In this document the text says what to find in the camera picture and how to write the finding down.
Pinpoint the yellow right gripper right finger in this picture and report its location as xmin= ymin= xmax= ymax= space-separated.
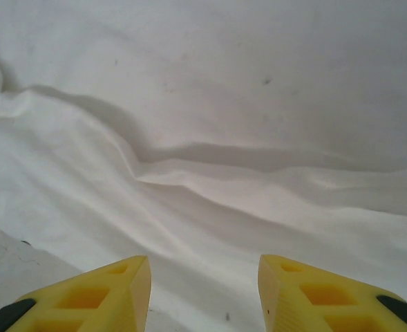
xmin=257 ymin=253 xmax=407 ymax=332

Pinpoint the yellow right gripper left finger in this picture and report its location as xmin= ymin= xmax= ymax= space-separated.
xmin=0 ymin=255 xmax=153 ymax=332

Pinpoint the white t-shirt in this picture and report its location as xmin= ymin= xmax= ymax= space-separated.
xmin=0 ymin=0 xmax=407 ymax=332

